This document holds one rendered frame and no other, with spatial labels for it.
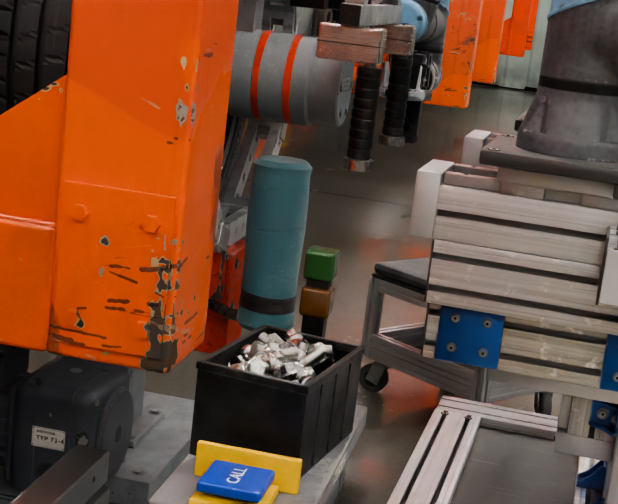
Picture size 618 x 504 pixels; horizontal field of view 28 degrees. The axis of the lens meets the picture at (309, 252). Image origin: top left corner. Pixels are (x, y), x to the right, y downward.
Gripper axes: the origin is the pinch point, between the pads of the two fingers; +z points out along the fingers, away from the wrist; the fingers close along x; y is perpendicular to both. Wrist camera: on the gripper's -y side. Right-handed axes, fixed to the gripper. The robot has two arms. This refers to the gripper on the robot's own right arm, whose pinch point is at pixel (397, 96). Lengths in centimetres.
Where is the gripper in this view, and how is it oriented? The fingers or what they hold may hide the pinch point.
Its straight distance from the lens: 213.2
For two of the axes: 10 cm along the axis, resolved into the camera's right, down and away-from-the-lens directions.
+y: 1.1, -9.7, -2.1
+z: -2.1, 1.9, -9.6
